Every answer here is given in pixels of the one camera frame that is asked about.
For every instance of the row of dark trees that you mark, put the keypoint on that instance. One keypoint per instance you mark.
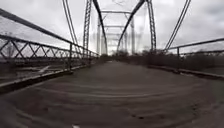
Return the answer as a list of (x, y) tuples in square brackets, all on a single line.
[(160, 58)]

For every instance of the steel bridge truss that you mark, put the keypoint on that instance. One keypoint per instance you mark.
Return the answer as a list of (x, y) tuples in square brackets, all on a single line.
[(86, 30)]

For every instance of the metal lattice railing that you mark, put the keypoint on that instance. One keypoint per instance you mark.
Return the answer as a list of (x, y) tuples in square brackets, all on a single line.
[(70, 56)]

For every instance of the brown wooden bridge deck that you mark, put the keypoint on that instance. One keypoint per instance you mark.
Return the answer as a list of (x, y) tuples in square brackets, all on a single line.
[(113, 96)]

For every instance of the metal bar railing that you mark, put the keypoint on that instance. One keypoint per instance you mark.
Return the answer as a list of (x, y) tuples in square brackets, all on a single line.
[(178, 57)]

